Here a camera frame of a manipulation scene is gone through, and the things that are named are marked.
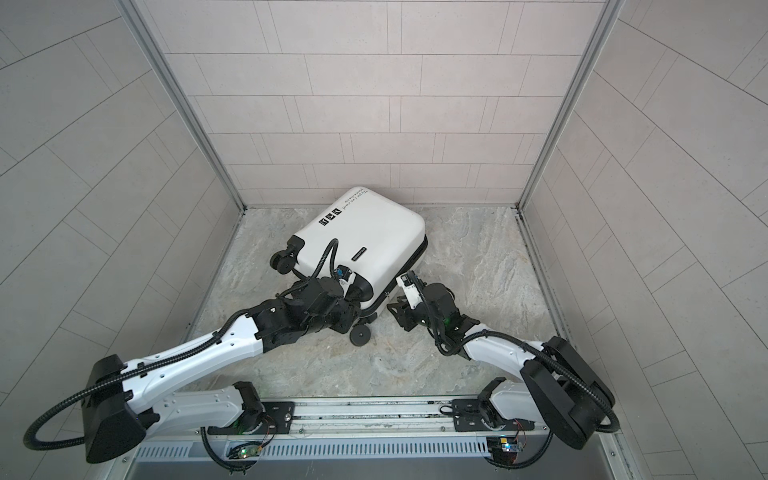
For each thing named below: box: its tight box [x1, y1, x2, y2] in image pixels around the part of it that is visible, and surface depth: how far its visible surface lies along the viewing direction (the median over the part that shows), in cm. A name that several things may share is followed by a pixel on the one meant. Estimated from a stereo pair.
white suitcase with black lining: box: [270, 186, 428, 346], surface depth 86 cm
